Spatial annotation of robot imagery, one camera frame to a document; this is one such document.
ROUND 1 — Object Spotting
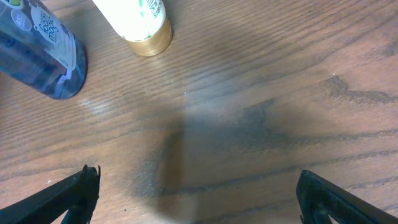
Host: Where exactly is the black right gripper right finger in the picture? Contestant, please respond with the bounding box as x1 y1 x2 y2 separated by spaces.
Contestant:
296 170 397 224

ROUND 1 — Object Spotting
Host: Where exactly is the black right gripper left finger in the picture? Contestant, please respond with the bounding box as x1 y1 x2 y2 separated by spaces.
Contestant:
1 165 101 224

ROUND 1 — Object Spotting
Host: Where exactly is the clear blue foam bottle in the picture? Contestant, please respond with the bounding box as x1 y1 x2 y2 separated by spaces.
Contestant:
1 0 87 100

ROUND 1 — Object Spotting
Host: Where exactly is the white tube with gold cap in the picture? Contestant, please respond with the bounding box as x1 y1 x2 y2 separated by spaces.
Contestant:
93 0 173 57

